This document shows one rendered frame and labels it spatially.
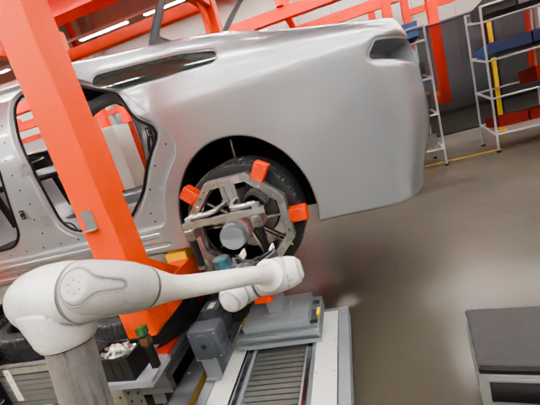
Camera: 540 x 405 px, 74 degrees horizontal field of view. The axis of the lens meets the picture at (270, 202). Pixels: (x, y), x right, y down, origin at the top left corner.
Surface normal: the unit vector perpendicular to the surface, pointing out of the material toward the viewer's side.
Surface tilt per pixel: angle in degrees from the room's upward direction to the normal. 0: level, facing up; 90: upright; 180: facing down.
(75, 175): 90
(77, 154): 90
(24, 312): 85
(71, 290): 60
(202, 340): 90
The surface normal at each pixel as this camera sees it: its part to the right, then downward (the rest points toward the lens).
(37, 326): -0.25, 0.27
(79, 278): -0.26, -0.19
